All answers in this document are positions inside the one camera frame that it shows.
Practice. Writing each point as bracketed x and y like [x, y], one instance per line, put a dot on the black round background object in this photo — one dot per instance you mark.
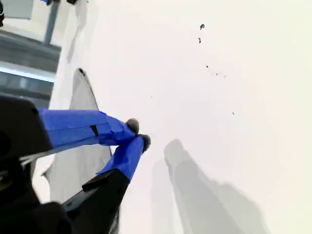
[1, 17]

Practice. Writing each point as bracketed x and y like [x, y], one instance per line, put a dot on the grey window frame post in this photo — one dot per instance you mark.
[51, 24]

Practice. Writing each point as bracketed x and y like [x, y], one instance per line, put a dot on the grey terry towel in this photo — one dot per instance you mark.
[81, 97]

